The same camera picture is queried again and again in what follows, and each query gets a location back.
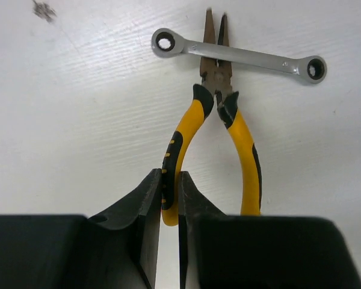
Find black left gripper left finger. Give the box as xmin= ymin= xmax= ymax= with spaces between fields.
xmin=0 ymin=169 xmax=162 ymax=288

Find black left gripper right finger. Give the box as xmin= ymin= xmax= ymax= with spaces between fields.
xmin=177 ymin=172 xmax=361 ymax=288

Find small silver ratchet wrench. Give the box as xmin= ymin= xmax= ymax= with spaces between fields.
xmin=151 ymin=28 xmax=327 ymax=84

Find yellow needle-nose pliers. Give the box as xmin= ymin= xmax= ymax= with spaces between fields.
xmin=161 ymin=8 xmax=263 ymax=226

